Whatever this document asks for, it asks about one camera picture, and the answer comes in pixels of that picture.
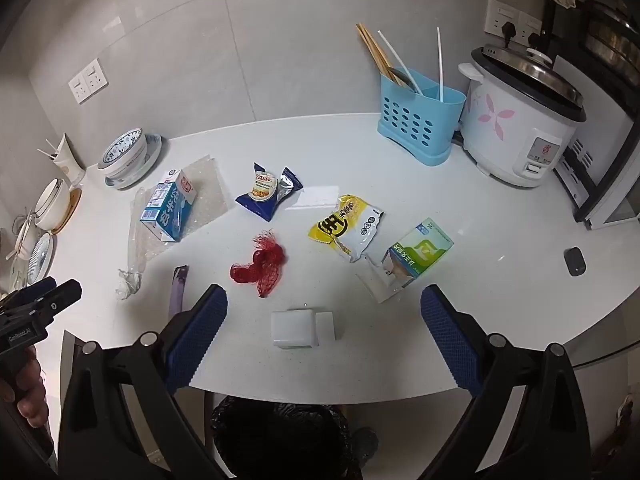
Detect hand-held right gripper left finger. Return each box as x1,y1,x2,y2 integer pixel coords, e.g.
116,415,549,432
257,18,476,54
57,283,230,480

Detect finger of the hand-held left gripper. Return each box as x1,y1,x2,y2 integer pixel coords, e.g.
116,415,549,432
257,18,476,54
27,280,83,329
0,276,57,309

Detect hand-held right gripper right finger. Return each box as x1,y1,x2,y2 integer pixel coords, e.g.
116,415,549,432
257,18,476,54
419,284,593,480

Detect purple wrapper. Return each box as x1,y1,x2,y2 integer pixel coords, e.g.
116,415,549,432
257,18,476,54
169,266,191,318

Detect green milk carton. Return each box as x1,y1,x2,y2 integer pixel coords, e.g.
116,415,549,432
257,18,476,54
382,217,455,281

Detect small white box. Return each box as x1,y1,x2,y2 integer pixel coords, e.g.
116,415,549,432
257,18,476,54
271,308,335,349

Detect red mesh net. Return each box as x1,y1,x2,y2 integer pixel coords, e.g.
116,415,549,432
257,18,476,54
230,229,288,298

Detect black bagged trash bin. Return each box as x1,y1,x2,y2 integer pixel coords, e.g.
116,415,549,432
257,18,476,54
210,394,351,480

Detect blue milk carton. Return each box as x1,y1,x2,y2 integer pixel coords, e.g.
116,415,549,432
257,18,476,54
139,169,196,243

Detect yellow snack packet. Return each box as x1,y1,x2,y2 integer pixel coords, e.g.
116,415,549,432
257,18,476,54
307,194,386,264

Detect clear bubble wrap sheet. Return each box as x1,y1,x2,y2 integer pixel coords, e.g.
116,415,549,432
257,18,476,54
116,156,238,302

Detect blue snack packet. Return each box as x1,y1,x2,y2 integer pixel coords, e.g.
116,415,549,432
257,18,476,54
235,162,305,223

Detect person's left hand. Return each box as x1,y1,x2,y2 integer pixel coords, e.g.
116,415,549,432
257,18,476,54
0,347,49,431

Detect blue striped plate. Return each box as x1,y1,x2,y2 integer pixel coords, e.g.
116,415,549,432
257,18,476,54
20,232,55,288

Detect white lidded bowl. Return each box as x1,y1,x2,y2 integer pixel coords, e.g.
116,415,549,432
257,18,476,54
31,178,76,231

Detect wooden coaster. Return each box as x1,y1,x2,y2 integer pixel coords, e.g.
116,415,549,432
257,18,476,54
50,187,82,235

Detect white cup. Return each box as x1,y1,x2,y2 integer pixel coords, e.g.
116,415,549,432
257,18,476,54
50,133,87,187

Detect grey shoe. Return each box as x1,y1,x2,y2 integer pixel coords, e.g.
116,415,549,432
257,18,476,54
350,427,381,469

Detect small black object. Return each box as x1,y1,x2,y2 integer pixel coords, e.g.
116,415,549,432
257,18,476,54
564,247,587,276

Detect blue patterned bowl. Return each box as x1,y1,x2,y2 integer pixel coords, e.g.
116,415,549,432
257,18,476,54
97,127,147,170

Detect blue white bowl on plate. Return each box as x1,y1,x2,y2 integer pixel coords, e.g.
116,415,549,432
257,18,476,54
104,133,165,191

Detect blue utensil holder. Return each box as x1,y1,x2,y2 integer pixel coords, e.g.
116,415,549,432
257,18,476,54
377,66,467,167

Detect white flowered rice cooker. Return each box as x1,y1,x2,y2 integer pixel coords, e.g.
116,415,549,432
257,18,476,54
457,46,587,189

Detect white microwave oven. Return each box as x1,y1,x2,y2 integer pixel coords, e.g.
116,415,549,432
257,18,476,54
552,55,640,231

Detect metal spoon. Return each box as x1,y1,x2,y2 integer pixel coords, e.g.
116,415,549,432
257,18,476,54
387,66,416,92

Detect white plastic straw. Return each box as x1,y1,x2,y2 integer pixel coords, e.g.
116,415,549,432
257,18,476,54
436,27,445,101

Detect white chopsticks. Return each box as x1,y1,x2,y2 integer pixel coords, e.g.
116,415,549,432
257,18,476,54
377,30,422,94

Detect wooden chopstick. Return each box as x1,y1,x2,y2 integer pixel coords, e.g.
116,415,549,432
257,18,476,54
360,23,402,77
356,24,396,80

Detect white wall socket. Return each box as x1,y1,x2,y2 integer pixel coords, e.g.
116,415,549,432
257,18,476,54
484,0,521,39
519,11,544,47
68,72,92,105
85,58,108,92

